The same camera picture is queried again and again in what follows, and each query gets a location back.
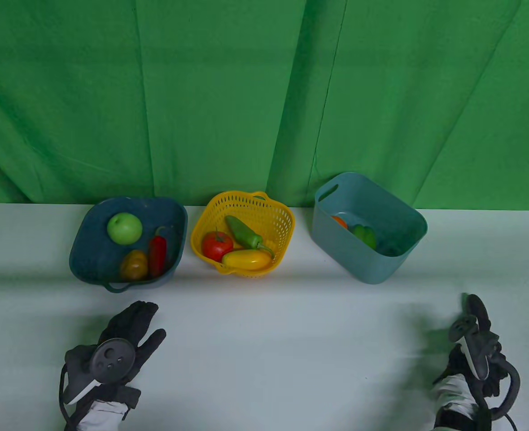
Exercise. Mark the person's left hand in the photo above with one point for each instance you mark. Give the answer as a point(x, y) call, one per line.
point(132, 323)

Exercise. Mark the person's right hand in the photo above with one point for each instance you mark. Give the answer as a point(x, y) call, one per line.
point(493, 359)

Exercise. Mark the purple eggplant object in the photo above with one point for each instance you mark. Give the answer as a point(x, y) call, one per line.
point(477, 310)

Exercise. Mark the yellow brown bell pepper object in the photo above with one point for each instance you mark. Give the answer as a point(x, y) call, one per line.
point(134, 266)

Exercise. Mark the red chili pepper object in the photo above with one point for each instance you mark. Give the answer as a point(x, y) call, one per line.
point(158, 253)

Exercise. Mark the dark blue bowl container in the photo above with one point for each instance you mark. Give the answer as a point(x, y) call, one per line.
point(93, 256)

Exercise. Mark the green apple object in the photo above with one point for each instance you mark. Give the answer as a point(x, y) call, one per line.
point(125, 228)

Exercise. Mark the red tomato object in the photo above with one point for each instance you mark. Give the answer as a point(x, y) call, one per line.
point(217, 246)

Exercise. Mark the green chili pepper object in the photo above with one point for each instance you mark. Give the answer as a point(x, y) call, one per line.
point(242, 233)

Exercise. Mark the teal plastic bin container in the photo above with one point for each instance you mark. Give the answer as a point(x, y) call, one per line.
point(381, 265)

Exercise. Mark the yellow perforated basket container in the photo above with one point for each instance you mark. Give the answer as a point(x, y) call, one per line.
point(268, 215)

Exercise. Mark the green bell pepper object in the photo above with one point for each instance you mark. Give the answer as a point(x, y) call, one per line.
point(365, 235)

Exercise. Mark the orange fruit object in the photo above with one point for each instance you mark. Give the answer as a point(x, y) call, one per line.
point(339, 221)

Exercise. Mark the person's left forearm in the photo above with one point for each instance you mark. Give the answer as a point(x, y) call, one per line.
point(100, 417)

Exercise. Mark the person's right forearm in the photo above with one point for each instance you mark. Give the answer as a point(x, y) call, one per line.
point(457, 399)

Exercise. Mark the round black glove tracker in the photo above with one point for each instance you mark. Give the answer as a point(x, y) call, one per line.
point(111, 359)
point(470, 345)

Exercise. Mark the green backdrop cloth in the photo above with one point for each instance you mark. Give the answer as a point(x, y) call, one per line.
point(201, 90)

